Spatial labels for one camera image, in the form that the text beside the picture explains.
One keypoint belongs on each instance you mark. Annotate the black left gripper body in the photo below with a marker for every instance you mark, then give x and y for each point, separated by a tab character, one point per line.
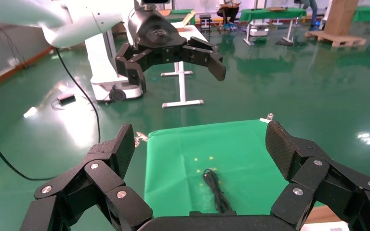
154	32

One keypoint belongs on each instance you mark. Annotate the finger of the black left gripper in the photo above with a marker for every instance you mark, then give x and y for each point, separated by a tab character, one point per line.
204	55
129	65

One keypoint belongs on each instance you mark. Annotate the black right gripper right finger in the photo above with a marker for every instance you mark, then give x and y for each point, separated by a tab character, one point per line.
316	185

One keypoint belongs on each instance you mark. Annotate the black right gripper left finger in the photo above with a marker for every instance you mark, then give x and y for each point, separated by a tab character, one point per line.
102	178

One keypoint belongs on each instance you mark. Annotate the small white robot base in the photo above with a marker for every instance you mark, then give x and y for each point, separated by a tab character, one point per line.
258	30

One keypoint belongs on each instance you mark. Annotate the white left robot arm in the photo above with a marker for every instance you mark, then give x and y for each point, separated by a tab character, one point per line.
86	22

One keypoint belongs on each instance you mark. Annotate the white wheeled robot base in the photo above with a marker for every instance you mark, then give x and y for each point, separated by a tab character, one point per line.
103	67

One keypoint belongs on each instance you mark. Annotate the white metal-legged table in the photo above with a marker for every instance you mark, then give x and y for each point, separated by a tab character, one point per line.
181	83

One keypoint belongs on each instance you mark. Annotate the black stool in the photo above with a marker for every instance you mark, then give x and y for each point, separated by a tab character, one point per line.
205	19

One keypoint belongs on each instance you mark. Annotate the white printed paper sheet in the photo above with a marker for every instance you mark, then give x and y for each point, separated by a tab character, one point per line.
319	227

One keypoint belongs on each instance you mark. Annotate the seated person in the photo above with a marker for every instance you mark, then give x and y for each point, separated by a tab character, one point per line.
228	9

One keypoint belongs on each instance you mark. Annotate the metal cloth clip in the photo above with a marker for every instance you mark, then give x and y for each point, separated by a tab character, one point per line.
141	137
267	118

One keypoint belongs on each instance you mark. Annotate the black power adapter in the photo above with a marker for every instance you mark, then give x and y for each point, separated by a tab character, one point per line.
67	99

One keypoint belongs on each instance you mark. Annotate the green-clothed table with board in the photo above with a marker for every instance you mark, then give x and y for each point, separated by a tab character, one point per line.
268	15

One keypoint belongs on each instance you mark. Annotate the green table cloth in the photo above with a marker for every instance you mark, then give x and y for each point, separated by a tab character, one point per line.
236	153

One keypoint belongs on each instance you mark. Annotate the wooden board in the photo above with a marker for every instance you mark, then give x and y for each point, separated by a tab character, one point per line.
277	9

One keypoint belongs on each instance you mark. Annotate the standing person in jeans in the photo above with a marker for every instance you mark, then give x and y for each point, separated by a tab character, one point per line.
312	12

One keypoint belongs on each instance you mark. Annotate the wooden pallet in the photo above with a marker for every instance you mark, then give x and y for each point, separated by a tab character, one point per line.
338	39

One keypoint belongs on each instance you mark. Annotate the tall cardboard carton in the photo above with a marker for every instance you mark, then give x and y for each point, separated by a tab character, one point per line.
341	16

